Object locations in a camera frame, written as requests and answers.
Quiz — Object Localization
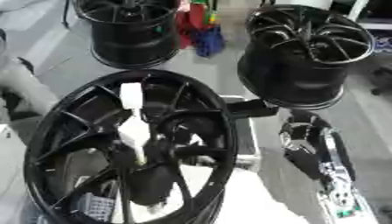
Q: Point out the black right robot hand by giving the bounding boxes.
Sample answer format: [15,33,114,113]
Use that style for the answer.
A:
[225,98,359,182]

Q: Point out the large black spoked wheel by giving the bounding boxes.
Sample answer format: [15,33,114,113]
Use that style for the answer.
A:
[21,68,239,224]

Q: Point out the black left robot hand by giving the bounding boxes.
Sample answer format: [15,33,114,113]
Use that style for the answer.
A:
[123,162,181,206]

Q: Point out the black wheel rim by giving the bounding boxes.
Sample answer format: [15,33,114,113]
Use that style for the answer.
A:
[70,0,184,70]
[235,3,377,111]

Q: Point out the blue bag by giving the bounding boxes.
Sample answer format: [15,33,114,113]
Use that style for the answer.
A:
[192,24,227,59]

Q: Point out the red bag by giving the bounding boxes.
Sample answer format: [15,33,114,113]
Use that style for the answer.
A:
[174,0,208,50]

